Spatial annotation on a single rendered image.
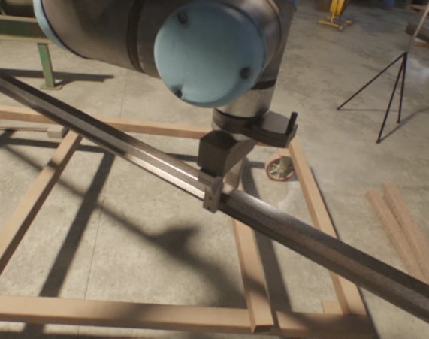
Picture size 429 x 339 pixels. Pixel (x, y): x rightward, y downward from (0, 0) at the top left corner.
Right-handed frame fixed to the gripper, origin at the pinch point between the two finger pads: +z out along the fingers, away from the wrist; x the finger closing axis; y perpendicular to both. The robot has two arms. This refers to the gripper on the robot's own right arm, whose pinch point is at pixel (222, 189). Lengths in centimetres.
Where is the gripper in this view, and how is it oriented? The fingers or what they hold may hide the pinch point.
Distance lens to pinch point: 57.4
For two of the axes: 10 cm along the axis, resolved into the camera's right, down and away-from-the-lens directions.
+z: -1.3, 7.8, 6.1
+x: -5.2, 4.7, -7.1
